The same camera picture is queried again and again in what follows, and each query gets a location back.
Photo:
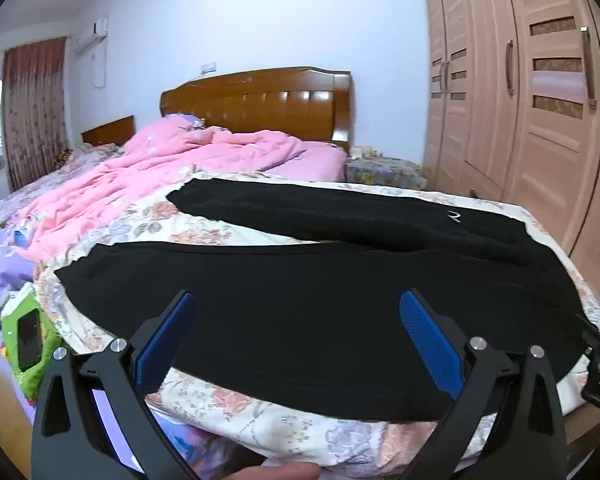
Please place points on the small wooden headboard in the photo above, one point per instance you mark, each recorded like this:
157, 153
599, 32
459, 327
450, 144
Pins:
107, 131

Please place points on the pale floral bed cover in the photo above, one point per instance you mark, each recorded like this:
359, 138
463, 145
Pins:
55, 175

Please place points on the black pants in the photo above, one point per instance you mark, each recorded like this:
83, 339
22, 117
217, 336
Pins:
305, 305

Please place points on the light wooden wardrobe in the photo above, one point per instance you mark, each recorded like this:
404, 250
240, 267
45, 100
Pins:
520, 85

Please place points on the black phone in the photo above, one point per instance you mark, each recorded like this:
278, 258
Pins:
29, 339

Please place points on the green bag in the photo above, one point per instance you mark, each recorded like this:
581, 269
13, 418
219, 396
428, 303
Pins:
17, 360

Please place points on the white wall socket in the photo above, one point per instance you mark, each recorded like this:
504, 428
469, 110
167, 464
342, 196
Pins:
208, 66

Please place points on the purple pillow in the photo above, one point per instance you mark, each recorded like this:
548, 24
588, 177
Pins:
190, 121

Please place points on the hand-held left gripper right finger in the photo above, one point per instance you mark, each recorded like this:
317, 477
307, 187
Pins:
430, 345

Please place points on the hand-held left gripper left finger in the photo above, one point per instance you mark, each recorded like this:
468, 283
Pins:
157, 345

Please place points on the purple bedsheet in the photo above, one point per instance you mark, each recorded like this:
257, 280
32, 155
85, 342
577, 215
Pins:
2, 265

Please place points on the person's left hand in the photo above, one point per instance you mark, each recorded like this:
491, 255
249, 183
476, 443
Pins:
275, 472

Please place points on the brown patterned curtain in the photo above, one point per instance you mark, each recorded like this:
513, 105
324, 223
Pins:
32, 110

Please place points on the large wooden headboard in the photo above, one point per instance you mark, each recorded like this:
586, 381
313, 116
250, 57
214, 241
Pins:
260, 102

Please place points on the floral covered nightstand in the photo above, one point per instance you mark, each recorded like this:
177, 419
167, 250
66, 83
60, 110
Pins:
385, 170

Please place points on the pink quilt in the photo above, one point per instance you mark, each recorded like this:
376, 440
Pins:
145, 175

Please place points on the cream floral bedsheet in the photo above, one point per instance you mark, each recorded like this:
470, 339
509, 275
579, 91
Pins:
145, 225

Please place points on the white air conditioner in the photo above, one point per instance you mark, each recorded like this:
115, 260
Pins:
91, 35

